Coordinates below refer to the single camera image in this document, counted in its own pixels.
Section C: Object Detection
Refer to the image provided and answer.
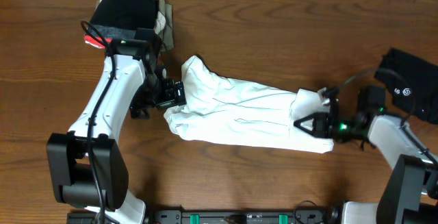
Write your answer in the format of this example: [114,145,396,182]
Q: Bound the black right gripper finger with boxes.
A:
[320,87,339,114]
[294,112,327,138]

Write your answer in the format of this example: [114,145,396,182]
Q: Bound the white t-shirt pixel print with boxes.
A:
[164,55,334,153]

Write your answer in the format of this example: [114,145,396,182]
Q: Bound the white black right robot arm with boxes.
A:
[291,86,437,224]

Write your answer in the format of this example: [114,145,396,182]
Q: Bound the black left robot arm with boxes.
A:
[47,39,186,223]

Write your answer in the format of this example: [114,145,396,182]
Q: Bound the olive grey folded garment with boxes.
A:
[158,0,174,52]

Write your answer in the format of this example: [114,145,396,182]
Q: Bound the black t-shirt white logo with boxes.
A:
[374,49,437,125]

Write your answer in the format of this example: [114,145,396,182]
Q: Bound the black folded garment pink trim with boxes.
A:
[84,0,157,49]

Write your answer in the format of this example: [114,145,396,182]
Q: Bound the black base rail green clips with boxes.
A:
[141,201,342,224]

